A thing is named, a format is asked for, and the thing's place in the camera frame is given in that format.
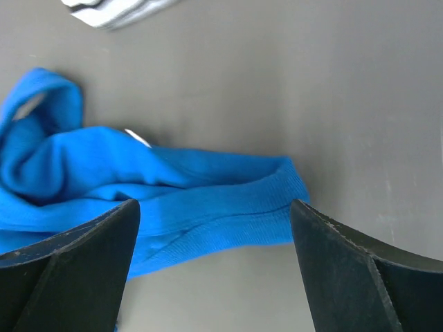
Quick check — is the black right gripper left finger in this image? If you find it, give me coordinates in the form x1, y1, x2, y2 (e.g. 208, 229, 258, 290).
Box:
1, 199, 140, 331

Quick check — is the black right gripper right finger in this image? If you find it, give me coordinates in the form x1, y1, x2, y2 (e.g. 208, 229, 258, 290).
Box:
291, 200, 442, 331

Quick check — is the blue tank top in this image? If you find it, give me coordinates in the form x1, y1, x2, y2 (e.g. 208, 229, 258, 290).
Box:
1, 68, 309, 277

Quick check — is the black white striped tank top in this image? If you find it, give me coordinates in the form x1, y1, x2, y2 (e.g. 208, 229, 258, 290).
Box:
62, 0, 179, 30

